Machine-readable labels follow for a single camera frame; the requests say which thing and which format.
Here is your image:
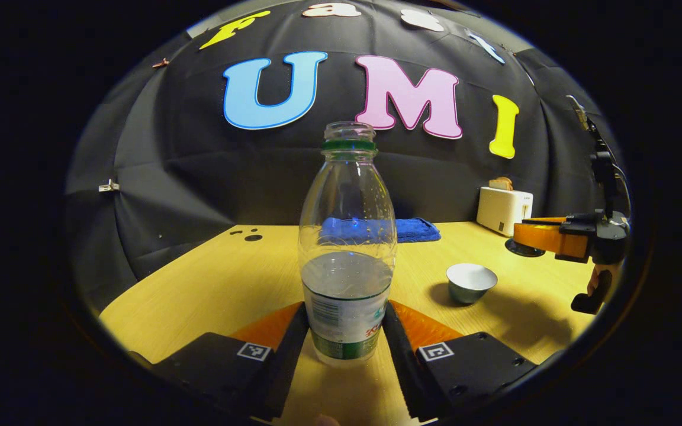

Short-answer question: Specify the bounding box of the blue folded towel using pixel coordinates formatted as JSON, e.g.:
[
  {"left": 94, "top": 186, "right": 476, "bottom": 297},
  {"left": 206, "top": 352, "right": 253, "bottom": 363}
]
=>
[{"left": 320, "top": 217, "right": 442, "bottom": 244}]

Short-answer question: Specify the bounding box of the black backdrop cloth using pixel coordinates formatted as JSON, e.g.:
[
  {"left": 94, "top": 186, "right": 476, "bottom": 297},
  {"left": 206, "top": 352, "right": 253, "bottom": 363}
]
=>
[{"left": 66, "top": 0, "right": 626, "bottom": 296}]

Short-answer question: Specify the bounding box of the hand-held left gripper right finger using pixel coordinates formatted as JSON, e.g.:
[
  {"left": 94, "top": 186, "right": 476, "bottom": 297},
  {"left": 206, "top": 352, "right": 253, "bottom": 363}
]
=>
[{"left": 381, "top": 300, "right": 538, "bottom": 422}]

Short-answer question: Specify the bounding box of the white toaster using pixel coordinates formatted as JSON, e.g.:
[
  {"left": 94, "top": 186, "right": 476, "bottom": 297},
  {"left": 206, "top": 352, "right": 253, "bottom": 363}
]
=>
[{"left": 476, "top": 186, "right": 534, "bottom": 237}]

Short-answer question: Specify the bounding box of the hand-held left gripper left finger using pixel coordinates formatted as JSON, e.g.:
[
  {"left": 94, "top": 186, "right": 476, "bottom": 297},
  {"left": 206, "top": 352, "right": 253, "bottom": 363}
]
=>
[{"left": 150, "top": 302, "right": 310, "bottom": 422}]

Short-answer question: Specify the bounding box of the grey-blue teacup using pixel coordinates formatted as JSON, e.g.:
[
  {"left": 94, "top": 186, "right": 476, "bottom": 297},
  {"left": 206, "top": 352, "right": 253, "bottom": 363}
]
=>
[{"left": 446, "top": 263, "right": 498, "bottom": 305}]

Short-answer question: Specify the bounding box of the clear plastic water bottle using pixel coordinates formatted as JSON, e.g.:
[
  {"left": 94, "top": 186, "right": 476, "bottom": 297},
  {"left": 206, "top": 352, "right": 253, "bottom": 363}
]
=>
[{"left": 298, "top": 121, "right": 398, "bottom": 366}]

